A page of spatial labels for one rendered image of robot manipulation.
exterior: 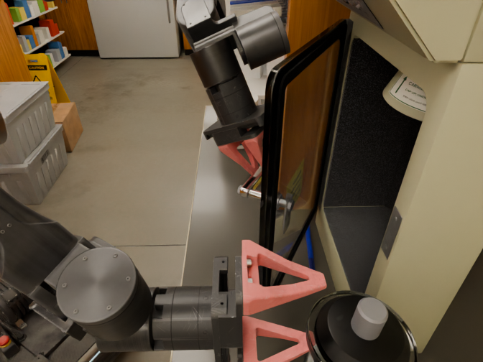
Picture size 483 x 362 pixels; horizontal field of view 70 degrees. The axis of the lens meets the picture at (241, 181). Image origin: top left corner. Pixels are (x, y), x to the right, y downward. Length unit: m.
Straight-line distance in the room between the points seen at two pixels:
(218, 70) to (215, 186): 0.52
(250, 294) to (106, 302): 0.11
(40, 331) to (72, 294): 1.35
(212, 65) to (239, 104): 0.06
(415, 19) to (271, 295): 0.24
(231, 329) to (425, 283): 0.31
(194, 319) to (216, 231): 0.49
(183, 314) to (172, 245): 1.79
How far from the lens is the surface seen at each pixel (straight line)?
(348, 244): 0.70
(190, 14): 0.52
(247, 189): 0.48
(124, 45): 5.54
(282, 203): 0.47
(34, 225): 0.35
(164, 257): 2.06
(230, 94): 0.47
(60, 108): 3.40
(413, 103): 0.48
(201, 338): 0.34
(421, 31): 0.33
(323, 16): 0.69
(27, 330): 1.66
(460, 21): 0.34
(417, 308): 0.58
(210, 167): 1.02
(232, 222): 0.83
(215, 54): 0.47
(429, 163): 0.39
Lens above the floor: 1.50
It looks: 36 degrees down
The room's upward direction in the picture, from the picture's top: straight up
